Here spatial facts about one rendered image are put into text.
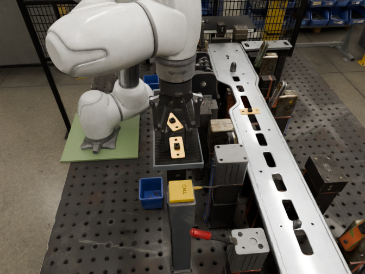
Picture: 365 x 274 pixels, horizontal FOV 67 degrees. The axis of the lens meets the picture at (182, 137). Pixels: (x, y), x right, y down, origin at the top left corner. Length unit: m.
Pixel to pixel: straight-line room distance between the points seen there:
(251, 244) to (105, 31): 0.59
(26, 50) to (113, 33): 3.12
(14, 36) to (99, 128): 2.28
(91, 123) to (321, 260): 1.06
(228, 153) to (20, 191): 1.87
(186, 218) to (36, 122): 2.42
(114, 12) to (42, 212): 1.90
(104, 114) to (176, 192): 0.76
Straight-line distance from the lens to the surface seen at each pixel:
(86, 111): 1.35
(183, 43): 0.55
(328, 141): 1.67
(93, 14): 0.49
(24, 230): 2.22
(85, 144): 1.50
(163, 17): 0.52
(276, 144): 1.09
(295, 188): 0.98
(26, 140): 2.84
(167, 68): 0.59
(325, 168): 1.03
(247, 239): 0.77
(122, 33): 0.48
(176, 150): 0.79
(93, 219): 1.25
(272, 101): 1.29
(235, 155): 0.86
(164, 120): 0.71
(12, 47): 3.61
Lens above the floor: 1.74
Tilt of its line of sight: 44 degrees down
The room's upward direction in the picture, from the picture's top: straight up
